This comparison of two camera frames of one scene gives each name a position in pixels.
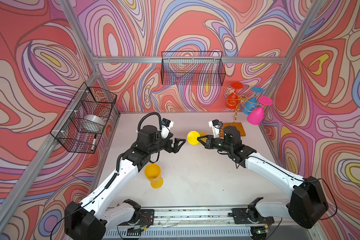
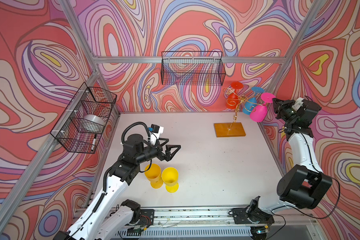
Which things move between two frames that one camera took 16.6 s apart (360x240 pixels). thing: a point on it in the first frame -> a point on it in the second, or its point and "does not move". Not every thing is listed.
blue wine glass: [251, 103] does not move
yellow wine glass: [192, 137] -> [170, 176]
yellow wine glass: [152, 172] does not move
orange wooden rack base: [238, 125] does not move
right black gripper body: [219, 144] -> [285, 109]
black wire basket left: [79, 126] does not move
